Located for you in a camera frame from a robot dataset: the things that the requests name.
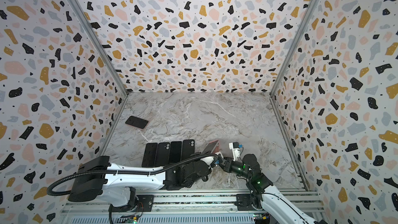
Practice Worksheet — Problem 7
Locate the black phone case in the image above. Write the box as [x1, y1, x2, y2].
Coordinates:
[154, 142, 171, 167]
[181, 140, 195, 160]

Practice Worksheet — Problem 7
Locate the purple phone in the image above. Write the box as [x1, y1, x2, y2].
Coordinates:
[142, 143, 158, 168]

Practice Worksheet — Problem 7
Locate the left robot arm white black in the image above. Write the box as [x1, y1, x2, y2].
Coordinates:
[68, 153, 219, 211]

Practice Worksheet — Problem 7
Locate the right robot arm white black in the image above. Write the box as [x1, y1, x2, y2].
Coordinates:
[218, 154, 326, 224]

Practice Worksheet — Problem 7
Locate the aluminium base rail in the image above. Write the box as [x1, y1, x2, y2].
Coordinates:
[60, 189, 327, 224]

